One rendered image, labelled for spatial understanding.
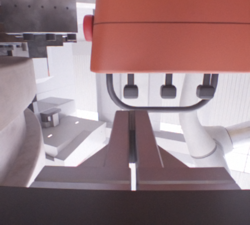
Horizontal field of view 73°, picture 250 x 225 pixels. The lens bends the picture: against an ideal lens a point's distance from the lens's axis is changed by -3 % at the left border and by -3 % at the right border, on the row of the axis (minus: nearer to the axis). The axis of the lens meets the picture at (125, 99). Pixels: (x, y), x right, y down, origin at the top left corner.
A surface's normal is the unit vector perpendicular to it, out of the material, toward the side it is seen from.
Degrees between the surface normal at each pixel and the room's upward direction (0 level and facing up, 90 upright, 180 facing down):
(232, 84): 90
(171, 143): 90
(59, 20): 90
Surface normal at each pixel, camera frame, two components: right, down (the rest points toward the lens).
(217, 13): -0.03, 0.15
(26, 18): 0.36, 0.26
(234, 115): -0.40, 0.25
